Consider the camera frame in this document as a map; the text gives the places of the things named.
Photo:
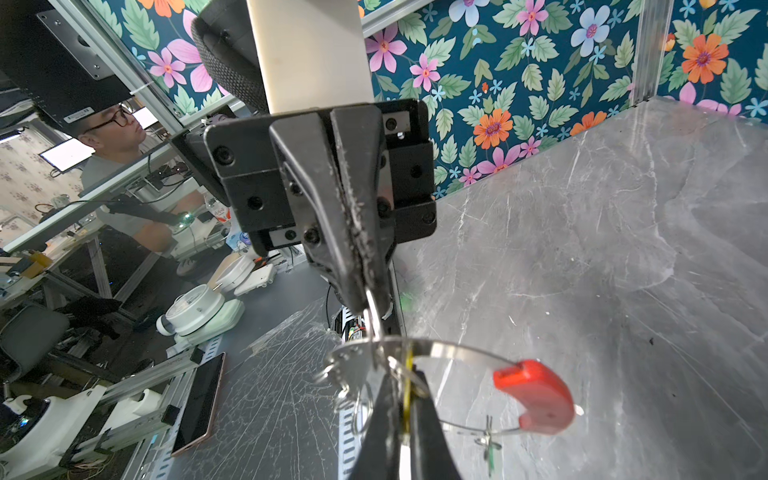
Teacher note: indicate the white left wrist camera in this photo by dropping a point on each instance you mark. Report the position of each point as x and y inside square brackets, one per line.
[312, 54]

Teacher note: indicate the black smartphone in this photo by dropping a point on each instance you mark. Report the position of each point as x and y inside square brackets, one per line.
[197, 420]

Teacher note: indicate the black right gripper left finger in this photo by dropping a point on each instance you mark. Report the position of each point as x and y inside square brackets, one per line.
[379, 457]

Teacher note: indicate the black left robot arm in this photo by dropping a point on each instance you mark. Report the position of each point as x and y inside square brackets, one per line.
[223, 37]

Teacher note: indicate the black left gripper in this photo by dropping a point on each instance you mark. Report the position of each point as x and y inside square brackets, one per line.
[347, 182]

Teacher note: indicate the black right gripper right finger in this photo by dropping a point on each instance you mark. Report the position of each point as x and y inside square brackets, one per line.
[430, 456]

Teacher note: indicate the white round device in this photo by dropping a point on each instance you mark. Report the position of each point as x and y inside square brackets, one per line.
[199, 315]

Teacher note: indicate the silver keyring with keys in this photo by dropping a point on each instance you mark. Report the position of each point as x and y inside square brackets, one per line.
[481, 398]

